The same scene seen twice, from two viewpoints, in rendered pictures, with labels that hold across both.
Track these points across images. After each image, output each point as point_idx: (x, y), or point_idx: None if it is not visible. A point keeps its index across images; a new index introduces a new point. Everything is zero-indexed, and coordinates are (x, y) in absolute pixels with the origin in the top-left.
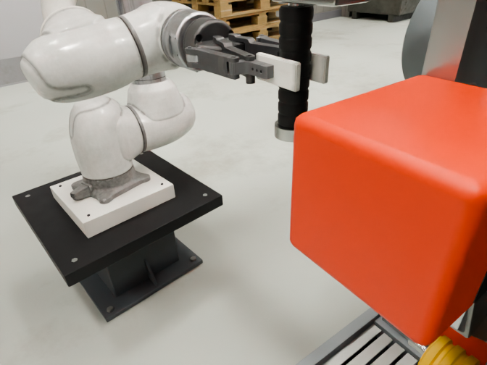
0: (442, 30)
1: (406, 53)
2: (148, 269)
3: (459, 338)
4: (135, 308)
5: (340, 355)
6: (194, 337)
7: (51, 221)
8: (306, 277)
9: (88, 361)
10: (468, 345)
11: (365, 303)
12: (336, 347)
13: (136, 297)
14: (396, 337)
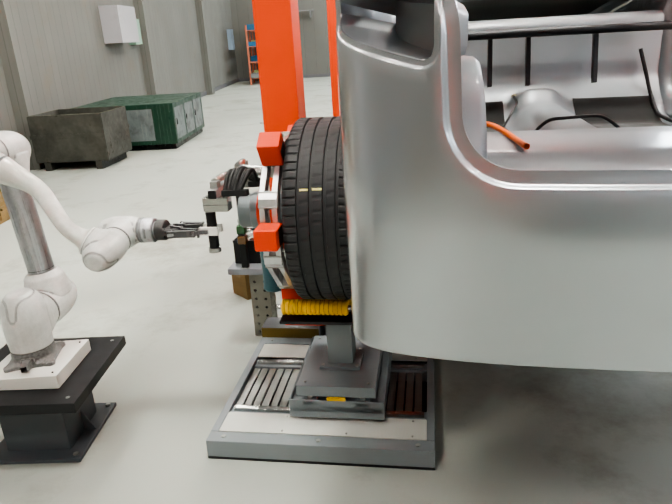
0: (261, 216)
1: (239, 217)
2: (86, 417)
3: None
4: (93, 447)
5: (248, 385)
6: (154, 432)
7: (10, 397)
8: (199, 376)
9: (91, 479)
10: None
11: (269, 251)
12: (244, 382)
13: (88, 440)
14: (269, 366)
